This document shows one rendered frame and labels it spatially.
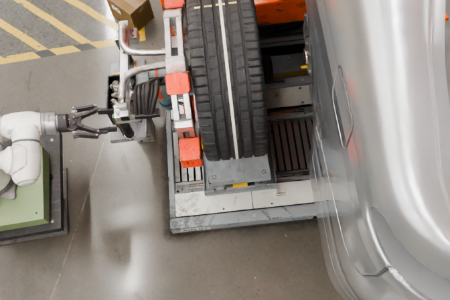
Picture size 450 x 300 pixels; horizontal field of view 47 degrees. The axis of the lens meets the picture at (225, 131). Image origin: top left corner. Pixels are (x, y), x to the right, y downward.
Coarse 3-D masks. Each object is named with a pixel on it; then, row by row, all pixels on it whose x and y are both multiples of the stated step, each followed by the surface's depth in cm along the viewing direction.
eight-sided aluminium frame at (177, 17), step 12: (168, 12) 181; (180, 12) 181; (168, 24) 179; (180, 24) 179; (168, 36) 177; (180, 36) 176; (168, 48) 174; (180, 48) 174; (168, 60) 172; (180, 60) 172; (168, 72) 172; (180, 120) 177; (192, 120) 178; (180, 132) 181; (192, 132) 182
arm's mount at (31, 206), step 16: (48, 160) 249; (48, 176) 245; (16, 192) 235; (32, 192) 235; (48, 192) 242; (0, 208) 233; (16, 208) 232; (32, 208) 232; (48, 208) 238; (0, 224) 230; (16, 224) 231; (32, 224) 234
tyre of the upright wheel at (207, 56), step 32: (192, 0) 178; (224, 0) 177; (192, 32) 170; (256, 32) 169; (192, 64) 168; (224, 64) 167; (256, 64) 167; (224, 96) 170; (256, 96) 169; (224, 128) 175; (256, 128) 176
